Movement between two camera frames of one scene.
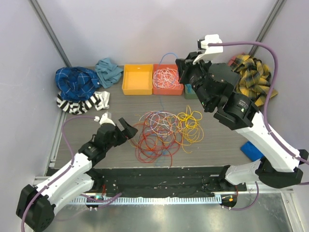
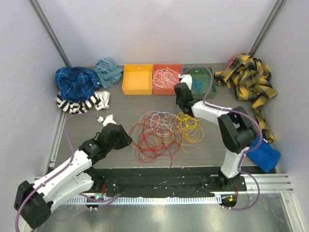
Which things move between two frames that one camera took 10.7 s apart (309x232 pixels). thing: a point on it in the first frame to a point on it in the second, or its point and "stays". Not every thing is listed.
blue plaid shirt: x=76 y=83 stays
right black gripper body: x=198 y=72 to x=178 y=103
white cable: x=166 y=78 stays
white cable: x=166 y=78 stays
